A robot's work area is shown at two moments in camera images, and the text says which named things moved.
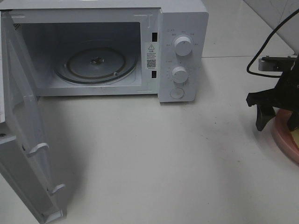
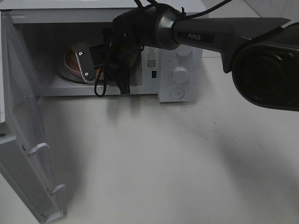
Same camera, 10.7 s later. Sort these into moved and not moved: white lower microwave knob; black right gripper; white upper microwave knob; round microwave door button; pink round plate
Moved: black right gripper; pink round plate
Not moved: round microwave door button; white upper microwave knob; white lower microwave knob
